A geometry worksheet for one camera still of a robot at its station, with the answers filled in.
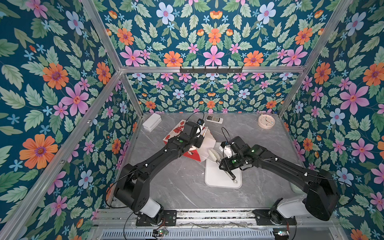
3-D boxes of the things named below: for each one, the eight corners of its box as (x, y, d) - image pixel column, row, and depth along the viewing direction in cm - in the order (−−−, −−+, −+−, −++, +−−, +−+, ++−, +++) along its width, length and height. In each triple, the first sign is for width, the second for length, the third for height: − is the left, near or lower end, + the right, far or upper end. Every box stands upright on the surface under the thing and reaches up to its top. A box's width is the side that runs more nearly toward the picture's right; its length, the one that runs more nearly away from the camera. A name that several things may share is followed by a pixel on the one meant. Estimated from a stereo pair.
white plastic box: (143, 129, 113) (141, 125, 109) (155, 116, 121) (153, 112, 117) (151, 132, 111) (149, 128, 107) (162, 120, 119) (161, 115, 115)
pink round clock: (259, 129, 112) (261, 126, 110) (256, 116, 120) (257, 114, 118) (276, 129, 112) (277, 126, 109) (271, 116, 120) (272, 114, 118)
